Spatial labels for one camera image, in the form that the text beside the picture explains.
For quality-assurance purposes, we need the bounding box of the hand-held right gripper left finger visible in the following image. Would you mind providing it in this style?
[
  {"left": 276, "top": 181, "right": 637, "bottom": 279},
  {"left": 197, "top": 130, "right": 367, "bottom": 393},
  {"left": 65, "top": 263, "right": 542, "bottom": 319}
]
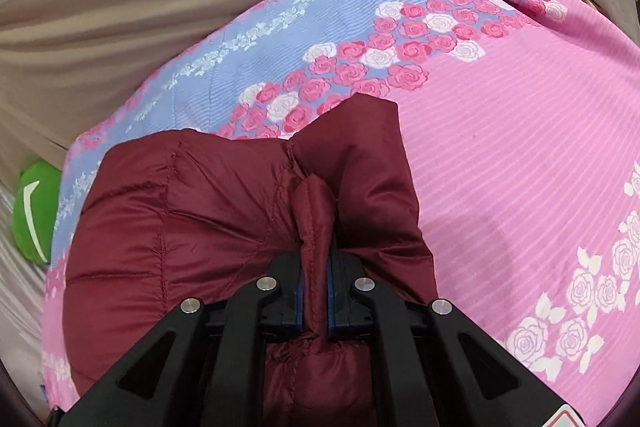
[{"left": 59, "top": 251, "right": 305, "bottom": 427}]

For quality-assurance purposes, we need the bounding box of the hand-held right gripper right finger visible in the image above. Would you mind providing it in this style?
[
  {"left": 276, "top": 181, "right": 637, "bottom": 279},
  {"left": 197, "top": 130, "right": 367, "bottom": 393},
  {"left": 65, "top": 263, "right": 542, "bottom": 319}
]
[{"left": 326, "top": 251, "right": 587, "bottom": 427}]

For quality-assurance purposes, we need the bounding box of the maroon puffer jacket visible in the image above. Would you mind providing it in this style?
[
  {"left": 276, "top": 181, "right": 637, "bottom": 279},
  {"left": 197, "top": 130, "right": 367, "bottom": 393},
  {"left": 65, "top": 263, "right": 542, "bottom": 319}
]
[{"left": 64, "top": 93, "right": 440, "bottom": 427}]

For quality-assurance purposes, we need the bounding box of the floral pink blue bedsheet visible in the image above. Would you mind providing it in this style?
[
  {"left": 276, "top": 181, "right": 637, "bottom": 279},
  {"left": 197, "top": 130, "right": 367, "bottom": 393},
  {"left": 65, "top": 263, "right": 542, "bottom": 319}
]
[{"left": 40, "top": 0, "right": 640, "bottom": 410}]

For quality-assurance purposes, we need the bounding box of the green pillow with white stripe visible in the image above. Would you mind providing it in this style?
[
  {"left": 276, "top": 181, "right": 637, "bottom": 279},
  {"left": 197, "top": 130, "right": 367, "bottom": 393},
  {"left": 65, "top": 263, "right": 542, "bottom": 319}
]
[{"left": 12, "top": 159, "right": 63, "bottom": 265}]

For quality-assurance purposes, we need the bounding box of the beige curtain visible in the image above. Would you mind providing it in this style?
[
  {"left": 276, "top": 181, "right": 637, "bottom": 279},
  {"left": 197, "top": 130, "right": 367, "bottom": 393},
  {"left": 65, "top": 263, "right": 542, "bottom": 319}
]
[{"left": 0, "top": 0, "right": 396, "bottom": 192}]

